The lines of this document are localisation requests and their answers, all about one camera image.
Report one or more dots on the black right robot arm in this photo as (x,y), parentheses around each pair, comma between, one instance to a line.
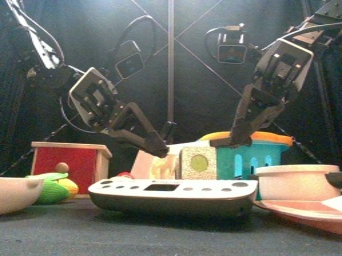
(322,20)

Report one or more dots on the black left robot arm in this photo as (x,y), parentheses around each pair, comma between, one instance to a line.
(42,50)

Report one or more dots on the toy sushi roll green centre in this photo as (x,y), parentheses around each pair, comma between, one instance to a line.
(199,163)

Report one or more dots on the small red toy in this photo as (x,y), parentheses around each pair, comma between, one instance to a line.
(126,174)

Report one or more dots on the teal basket orange rim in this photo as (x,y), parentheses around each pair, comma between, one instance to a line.
(249,156)

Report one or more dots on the white toy kitchen scale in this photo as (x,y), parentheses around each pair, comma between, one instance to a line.
(174,196)

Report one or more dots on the red wooden box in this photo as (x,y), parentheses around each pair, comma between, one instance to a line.
(67,163)

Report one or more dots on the white toy pot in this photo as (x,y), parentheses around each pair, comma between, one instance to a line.
(296,181)

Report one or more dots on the yellow toy fruit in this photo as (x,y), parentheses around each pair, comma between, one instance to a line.
(71,186)

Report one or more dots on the green toy vegetable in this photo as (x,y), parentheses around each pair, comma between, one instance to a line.
(51,188)

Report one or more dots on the pink toy plate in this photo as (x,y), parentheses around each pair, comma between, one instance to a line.
(308,211)

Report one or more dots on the white bowl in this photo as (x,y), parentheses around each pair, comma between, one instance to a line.
(18,195)

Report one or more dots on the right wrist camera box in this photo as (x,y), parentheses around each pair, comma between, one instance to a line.
(232,50)

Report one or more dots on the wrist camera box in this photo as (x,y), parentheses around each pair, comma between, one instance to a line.
(232,50)
(129,61)

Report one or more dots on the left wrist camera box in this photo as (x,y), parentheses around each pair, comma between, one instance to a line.
(129,61)

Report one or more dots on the vertical metal frame pole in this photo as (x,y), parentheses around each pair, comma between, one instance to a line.
(171,60)

